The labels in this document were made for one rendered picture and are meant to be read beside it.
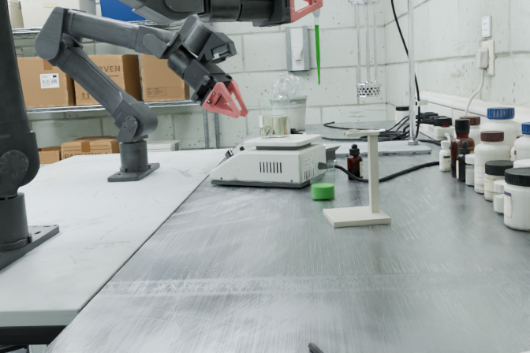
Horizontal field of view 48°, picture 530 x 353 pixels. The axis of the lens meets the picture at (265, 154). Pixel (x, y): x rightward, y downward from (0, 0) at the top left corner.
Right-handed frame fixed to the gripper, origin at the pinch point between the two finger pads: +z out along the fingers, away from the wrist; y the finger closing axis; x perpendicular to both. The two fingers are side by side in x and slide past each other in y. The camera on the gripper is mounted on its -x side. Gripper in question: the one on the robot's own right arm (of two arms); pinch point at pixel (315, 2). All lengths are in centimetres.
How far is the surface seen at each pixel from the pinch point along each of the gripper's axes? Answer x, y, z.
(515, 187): 26.8, -32.2, 7.9
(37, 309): 32, -24, -49
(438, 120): 27, 43, 67
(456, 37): 4, 53, 84
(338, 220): 31.4, -16.7, -8.6
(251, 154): 25.8, 16.8, -5.1
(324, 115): 38, 217, 142
